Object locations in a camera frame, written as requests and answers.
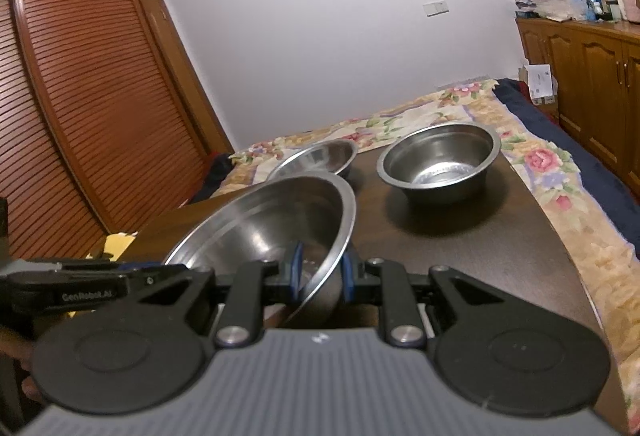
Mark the wooden sideboard cabinet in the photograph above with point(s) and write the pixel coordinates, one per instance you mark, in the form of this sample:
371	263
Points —
590	80

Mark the large steel bowl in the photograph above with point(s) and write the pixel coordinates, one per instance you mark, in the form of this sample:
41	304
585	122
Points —
260	226

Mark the white paper box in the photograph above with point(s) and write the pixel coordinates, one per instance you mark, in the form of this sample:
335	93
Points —
539	83

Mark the deep straight-sided steel bowl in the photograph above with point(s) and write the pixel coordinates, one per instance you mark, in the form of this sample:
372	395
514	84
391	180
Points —
440	165

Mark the white wall switch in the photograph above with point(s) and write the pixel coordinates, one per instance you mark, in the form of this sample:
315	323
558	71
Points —
435	8

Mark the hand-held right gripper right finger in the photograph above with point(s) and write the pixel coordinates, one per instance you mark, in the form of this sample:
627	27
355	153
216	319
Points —
348	277

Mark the clear plastic bag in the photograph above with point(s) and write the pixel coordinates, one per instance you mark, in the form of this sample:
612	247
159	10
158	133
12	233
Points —
555	8

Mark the wooden louvered wardrobe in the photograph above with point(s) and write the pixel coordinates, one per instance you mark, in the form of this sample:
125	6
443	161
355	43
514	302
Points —
85	90

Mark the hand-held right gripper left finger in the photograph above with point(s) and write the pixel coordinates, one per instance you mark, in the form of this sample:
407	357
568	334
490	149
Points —
296	268

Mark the navy blue blanket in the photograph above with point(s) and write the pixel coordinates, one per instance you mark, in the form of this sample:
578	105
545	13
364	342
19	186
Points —
590	165

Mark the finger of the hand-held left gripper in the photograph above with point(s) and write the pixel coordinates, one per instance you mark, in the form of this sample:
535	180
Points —
149	281
75	264

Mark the floral bed blanket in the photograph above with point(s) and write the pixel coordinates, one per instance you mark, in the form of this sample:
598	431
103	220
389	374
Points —
575	226

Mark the dark clothes pile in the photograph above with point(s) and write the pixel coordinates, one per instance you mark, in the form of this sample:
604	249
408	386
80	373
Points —
212	178

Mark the blue printed box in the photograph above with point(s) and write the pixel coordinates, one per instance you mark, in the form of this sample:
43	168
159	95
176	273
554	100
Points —
584	0

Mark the round medium steel bowl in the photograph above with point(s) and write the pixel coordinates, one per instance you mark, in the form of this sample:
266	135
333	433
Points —
320	158

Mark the person's left hand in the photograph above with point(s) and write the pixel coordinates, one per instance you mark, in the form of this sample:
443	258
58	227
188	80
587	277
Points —
15	346

